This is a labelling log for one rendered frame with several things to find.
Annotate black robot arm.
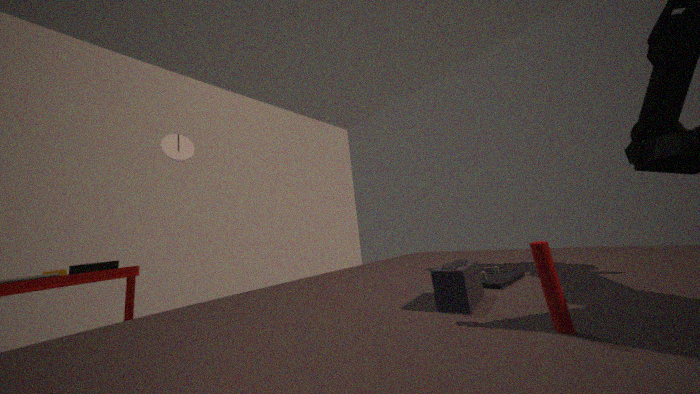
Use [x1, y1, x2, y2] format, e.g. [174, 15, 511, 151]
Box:
[625, 0, 700, 175]

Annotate red peg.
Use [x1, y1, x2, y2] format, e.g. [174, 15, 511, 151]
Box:
[530, 241, 575, 334]

